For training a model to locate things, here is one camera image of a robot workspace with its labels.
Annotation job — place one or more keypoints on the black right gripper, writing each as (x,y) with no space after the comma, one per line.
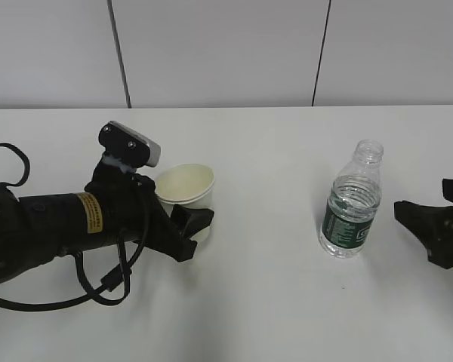
(432,226)

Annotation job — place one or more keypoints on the white paper cup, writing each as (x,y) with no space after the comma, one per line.
(188,185)

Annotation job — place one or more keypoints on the clear water bottle green label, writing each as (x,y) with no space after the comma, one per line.
(353,202)

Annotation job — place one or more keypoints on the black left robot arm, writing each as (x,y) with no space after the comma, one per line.
(36,229)

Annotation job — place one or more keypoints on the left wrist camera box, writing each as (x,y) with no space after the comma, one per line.
(128,146)

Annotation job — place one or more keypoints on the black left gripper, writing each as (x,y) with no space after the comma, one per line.
(128,201)

